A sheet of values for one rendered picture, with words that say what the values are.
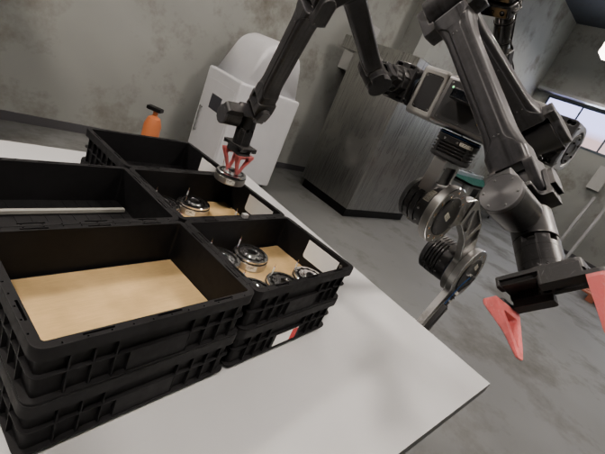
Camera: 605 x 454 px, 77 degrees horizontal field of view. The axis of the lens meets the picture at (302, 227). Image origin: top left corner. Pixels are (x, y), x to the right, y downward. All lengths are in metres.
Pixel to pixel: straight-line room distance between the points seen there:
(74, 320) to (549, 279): 0.74
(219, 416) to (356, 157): 4.03
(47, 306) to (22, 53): 3.48
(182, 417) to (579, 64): 11.29
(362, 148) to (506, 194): 4.11
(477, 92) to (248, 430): 0.76
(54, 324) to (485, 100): 0.81
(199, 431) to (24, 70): 3.71
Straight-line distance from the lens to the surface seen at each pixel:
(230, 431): 0.87
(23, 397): 0.70
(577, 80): 11.47
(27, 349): 0.63
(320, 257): 1.17
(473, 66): 0.74
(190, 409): 0.87
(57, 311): 0.82
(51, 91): 4.27
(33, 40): 4.16
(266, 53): 3.91
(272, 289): 0.84
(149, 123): 3.58
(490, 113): 0.70
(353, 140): 4.73
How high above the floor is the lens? 1.36
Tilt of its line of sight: 21 degrees down
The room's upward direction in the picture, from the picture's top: 24 degrees clockwise
